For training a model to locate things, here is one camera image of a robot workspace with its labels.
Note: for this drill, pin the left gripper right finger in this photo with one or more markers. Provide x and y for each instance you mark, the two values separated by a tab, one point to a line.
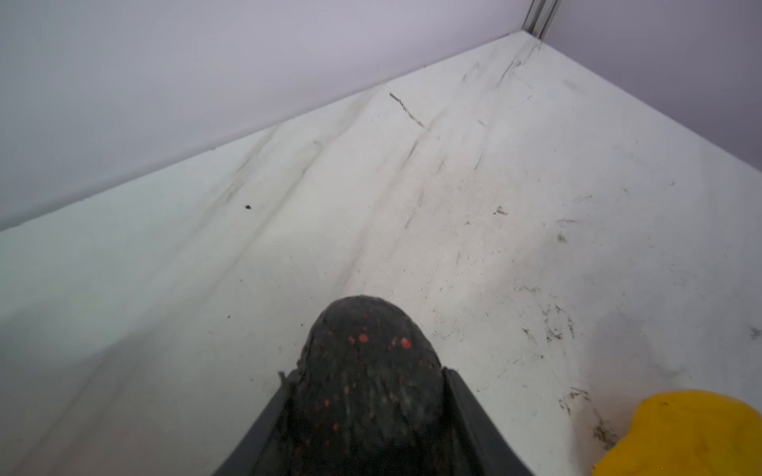
476	445

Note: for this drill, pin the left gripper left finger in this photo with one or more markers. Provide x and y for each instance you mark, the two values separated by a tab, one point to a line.
265	448

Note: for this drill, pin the dark avocado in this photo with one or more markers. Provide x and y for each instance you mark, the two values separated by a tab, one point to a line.
369	398

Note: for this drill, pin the yellow pear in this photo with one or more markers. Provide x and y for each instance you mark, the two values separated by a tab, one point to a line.
688	432

